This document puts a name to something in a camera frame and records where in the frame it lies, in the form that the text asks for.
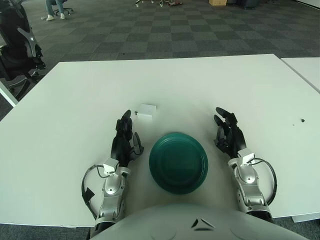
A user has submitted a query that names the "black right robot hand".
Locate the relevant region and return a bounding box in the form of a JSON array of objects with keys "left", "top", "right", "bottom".
[{"left": 213, "top": 106, "right": 247, "bottom": 160}]

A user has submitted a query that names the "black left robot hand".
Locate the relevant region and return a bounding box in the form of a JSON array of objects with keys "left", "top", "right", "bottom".
[{"left": 111, "top": 109, "right": 145, "bottom": 167}]

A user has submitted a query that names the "white charger block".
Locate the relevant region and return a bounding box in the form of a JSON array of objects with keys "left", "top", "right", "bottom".
[{"left": 134, "top": 103, "right": 157, "bottom": 121}]

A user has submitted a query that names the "dark green round plate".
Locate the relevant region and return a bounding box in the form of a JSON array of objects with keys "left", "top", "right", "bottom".
[{"left": 148, "top": 131, "right": 209, "bottom": 196}]

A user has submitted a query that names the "white robot torso shell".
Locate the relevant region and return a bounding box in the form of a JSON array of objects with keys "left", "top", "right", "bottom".
[{"left": 89, "top": 201, "right": 311, "bottom": 240}]

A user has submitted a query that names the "white side table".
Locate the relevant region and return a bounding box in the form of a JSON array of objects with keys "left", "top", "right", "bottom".
[{"left": 279, "top": 56, "right": 320, "bottom": 94}]

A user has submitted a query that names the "white desk edge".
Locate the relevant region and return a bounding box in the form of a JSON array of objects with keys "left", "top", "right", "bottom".
[{"left": 0, "top": 81, "right": 20, "bottom": 109}]

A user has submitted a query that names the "distant black equipment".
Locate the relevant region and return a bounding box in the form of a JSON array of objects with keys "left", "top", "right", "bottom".
[{"left": 234, "top": 0, "right": 264, "bottom": 10}]

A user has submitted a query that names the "black office chair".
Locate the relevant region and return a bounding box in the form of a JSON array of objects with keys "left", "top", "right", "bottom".
[{"left": 0, "top": 0, "right": 47, "bottom": 101}]

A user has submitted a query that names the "black swivel chair base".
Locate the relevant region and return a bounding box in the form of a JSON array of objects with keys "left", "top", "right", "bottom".
[{"left": 53, "top": 0, "right": 75, "bottom": 16}]

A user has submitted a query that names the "distant red clutter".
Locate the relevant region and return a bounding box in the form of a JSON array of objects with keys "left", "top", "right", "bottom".
[{"left": 159, "top": 0, "right": 184, "bottom": 8}]

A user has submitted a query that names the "seated person in jeans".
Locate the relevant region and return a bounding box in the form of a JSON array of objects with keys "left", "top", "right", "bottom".
[{"left": 45, "top": 0, "right": 69, "bottom": 22}]

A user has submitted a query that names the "black left forearm cable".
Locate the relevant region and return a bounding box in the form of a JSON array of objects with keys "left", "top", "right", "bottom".
[{"left": 80, "top": 163, "right": 107, "bottom": 219}]

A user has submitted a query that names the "black forearm cable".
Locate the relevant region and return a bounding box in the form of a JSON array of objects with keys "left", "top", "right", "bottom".
[
  {"left": 252, "top": 157, "right": 278, "bottom": 205},
  {"left": 80, "top": 163, "right": 107, "bottom": 219}
]

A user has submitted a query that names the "black right forearm cable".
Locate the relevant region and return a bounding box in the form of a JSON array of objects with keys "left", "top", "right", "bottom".
[{"left": 252, "top": 157, "right": 278, "bottom": 205}]

